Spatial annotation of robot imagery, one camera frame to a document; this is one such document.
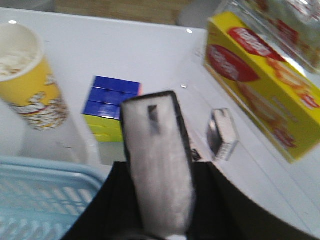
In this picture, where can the yellow nabati wafer box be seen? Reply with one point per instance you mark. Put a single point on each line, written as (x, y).
(283, 103)

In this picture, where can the colourful puzzle cube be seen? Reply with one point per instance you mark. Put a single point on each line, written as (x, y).
(103, 106)

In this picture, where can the clear acrylic display shelf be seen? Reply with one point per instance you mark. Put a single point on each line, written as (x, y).
(287, 189)

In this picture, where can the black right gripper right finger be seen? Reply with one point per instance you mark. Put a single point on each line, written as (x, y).
(222, 212)

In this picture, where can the light blue plastic basket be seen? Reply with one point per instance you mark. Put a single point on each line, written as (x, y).
(42, 199)

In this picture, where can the cream snack bag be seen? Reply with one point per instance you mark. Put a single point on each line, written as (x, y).
(296, 23)

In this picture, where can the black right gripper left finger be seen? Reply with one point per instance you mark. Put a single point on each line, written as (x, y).
(114, 213)

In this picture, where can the black tissue pack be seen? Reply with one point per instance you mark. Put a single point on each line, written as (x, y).
(158, 152)
(222, 135)

